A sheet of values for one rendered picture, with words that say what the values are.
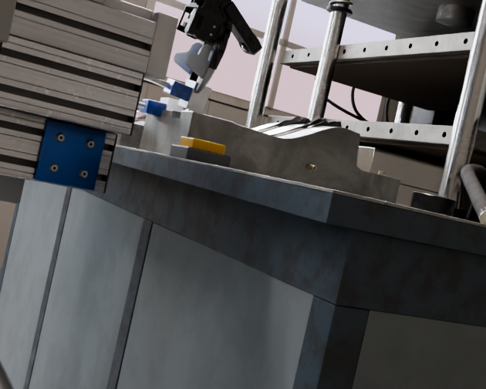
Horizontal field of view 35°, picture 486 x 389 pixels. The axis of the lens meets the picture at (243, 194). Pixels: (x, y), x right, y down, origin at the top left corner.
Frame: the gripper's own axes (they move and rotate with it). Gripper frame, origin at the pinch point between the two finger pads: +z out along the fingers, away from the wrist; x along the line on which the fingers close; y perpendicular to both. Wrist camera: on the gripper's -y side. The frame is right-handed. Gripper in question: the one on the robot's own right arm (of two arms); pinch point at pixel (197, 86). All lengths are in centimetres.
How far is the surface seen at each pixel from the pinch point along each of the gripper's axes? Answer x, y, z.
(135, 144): -20.6, 0.1, 16.6
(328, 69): -83, -72, -25
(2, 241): -244, -30, 104
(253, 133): 8.3, -11.3, 4.1
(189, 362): 39, -1, 40
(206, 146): 24.5, 3.8, 9.0
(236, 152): 8.9, -9.2, 8.6
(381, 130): -48, -77, -11
